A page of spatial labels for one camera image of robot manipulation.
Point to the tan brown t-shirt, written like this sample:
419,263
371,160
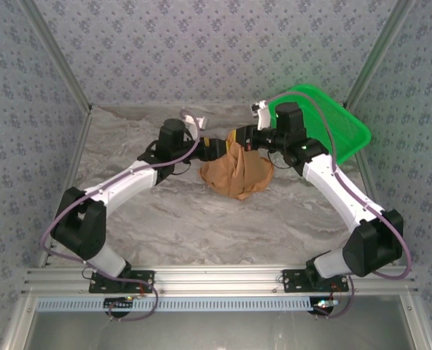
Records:
237,175

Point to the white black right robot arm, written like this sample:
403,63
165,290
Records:
332,182

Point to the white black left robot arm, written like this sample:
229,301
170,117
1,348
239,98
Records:
121,182

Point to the green plastic basket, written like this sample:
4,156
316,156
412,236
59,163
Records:
346,135

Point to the aluminium mounting beam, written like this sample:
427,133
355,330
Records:
215,279

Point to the small black controller board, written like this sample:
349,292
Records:
323,305
118,304

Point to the aluminium table side rail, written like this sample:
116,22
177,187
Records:
78,146
367,175

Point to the aluminium frame post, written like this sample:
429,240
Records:
59,54
376,54

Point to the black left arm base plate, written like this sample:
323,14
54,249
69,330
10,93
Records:
146,280

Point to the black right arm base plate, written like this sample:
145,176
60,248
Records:
292,282

